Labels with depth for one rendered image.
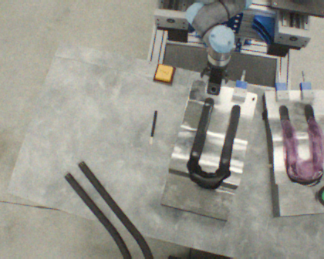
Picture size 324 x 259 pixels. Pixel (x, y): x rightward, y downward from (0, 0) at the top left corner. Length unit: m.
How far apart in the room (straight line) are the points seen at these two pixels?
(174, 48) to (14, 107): 1.11
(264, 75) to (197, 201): 1.11
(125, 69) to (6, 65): 1.31
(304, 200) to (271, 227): 0.18
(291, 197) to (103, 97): 0.85
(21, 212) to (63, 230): 0.30
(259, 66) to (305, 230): 1.13
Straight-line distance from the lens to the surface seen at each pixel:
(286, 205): 1.50
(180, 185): 1.51
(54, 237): 2.47
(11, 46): 2.91
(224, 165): 1.48
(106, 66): 1.74
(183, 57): 2.38
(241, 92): 1.55
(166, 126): 1.62
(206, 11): 1.29
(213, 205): 1.51
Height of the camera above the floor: 2.36
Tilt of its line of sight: 74 degrees down
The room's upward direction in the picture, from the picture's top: 8 degrees counter-clockwise
